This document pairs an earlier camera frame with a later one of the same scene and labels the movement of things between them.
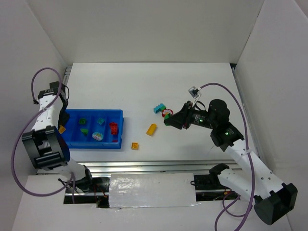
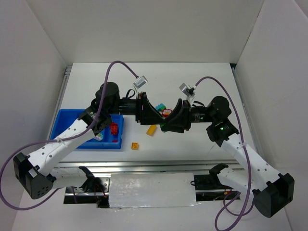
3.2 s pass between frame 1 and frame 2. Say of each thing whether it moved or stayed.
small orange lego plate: stayed
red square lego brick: stayed
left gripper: moved
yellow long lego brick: stayed
